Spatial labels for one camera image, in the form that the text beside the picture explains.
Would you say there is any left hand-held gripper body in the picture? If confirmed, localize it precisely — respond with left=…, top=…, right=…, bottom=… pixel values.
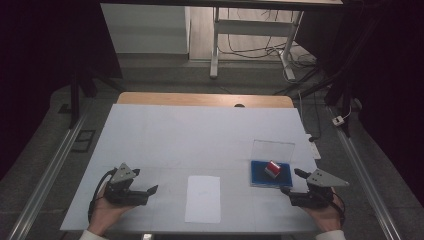
left=104, top=162, right=150, bottom=207

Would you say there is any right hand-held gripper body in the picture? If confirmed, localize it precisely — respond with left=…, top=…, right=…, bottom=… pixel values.
left=289, top=168, right=350, bottom=210

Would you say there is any red stamp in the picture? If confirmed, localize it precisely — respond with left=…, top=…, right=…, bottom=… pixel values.
left=264, top=160, right=283, bottom=179

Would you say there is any person's right hand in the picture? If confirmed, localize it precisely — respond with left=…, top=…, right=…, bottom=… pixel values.
left=299, top=195, right=344, bottom=234

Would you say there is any person's left hand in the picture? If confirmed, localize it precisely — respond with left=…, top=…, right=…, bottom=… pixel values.
left=87, top=184, right=135, bottom=237

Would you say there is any white label strip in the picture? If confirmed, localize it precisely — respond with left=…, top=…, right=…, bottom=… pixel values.
left=305, top=133, right=322, bottom=161

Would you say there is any white paper sheet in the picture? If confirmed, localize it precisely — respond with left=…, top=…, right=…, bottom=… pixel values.
left=184, top=175, right=222, bottom=224

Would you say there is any large white table cover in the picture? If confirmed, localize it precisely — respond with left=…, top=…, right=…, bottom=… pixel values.
left=59, top=103, right=334, bottom=234

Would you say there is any black stand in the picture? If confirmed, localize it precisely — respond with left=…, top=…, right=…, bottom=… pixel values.
left=273, top=64, right=356, bottom=138
left=67, top=64, right=125, bottom=130

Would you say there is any wooden table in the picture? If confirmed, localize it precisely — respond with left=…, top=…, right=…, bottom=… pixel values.
left=116, top=92, right=295, bottom=109

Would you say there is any black curtain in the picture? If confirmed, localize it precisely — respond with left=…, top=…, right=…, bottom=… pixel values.
left=294, top=0, right=424, bottom=208
left=0, top=0, right=124, bottom=183

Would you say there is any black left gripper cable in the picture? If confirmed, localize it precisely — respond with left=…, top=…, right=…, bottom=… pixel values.
left=87, top=167, right=118, bottom=224

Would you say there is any aluminium rail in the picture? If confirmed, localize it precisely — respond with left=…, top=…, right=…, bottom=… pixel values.
left=6, top=111, right=88, bottom=240
left=328, top=105, right=404, bottom=240

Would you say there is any black floor socket frame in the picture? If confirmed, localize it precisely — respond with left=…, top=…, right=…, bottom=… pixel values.
left=71, top=129, right=97, bottom=154

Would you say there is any tangle of floor cables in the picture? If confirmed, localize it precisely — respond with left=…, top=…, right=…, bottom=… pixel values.
left=218, top=8, right=319, bottom=86

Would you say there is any white desk frame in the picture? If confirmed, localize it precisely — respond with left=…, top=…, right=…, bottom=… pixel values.
left=209, top=6, right=305, bottom=82

